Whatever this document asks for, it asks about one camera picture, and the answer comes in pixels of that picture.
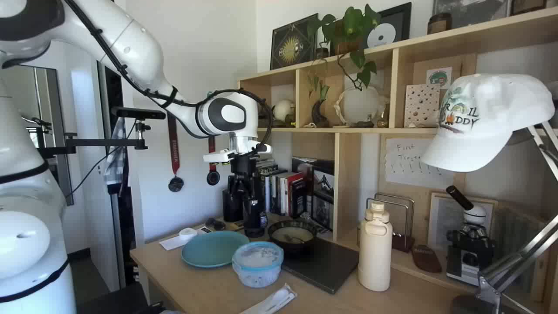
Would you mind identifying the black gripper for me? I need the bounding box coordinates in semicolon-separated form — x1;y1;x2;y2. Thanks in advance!
221;154;268;236

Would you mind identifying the blue plate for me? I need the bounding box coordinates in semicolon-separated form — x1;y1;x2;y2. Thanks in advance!
179;229;251;271

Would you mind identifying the white spined book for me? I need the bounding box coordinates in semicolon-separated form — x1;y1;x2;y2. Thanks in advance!
261;168;289;217

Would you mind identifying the red black book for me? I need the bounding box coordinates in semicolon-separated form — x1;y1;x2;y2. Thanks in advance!
284;171;308;220

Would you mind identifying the clear container with blue rim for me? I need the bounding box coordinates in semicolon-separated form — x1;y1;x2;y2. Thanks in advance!
230;239;286;290

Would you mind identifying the small white round object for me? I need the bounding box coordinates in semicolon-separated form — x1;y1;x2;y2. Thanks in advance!
176;227;199;245

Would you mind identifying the medal on red ribbon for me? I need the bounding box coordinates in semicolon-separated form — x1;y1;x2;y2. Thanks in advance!
165;112;186;194

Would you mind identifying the black photo book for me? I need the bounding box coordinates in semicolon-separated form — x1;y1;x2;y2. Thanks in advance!
310;161;336;232

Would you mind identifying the white paper sheet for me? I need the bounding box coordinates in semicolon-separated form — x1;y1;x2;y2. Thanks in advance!
157;225;214;253

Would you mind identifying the grey placemat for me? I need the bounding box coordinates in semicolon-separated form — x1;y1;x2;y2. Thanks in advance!
281;234;361;295

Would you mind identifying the white round shelf ornament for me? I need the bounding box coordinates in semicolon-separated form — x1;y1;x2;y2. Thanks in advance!
270;98;298;126

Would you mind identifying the wooden shelf unit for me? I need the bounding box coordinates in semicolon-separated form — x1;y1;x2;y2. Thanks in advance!
235;6;558;314

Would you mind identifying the small plant in dark vase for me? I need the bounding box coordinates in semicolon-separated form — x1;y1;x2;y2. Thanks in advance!
307;75;335;129

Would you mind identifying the cream water bottle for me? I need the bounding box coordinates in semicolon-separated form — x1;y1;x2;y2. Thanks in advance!
356;199;394;293

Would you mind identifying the white sketch paper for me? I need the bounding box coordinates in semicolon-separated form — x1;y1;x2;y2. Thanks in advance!
382;138;460;189

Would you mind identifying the black framed dark picture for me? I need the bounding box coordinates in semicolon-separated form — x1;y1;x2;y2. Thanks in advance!
268;13;321;72

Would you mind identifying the brown leather pouch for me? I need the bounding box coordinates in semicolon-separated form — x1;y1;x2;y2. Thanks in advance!
410;245;444;274

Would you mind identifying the white dotted card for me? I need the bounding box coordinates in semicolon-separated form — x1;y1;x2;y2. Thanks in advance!
403;82;444;131

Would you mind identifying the green potted trailing plant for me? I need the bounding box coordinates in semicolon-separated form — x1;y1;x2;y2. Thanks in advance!
305;4;383;93

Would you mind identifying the black framed white disc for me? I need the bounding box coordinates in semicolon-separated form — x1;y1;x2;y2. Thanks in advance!
364;0;413;51

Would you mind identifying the black white microscope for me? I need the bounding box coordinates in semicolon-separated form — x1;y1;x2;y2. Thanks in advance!
443;184;497;288

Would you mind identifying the card with teal design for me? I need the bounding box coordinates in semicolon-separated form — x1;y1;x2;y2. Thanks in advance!
425;65;455;89

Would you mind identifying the white printed baseball cap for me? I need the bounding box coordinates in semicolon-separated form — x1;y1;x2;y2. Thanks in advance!
420;72;556;175

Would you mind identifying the silver desk lamp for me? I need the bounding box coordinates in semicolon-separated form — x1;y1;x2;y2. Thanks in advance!
450;121;558;314

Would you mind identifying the grey art print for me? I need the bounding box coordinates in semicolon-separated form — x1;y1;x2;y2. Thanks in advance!
432;0;513;32

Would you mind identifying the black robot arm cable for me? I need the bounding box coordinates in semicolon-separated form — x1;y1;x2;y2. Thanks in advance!
61;0;275;150

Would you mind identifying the metal wire frame stand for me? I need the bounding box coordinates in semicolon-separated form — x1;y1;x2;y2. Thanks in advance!
364;192;417;253

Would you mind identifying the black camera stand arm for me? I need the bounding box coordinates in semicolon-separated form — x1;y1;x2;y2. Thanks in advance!
23;105;167;159

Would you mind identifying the small dark arched frame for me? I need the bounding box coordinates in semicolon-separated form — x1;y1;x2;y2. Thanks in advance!
425;13;455;35

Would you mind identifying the small dark picture frame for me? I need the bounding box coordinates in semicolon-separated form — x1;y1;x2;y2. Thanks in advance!
509;0;547;18

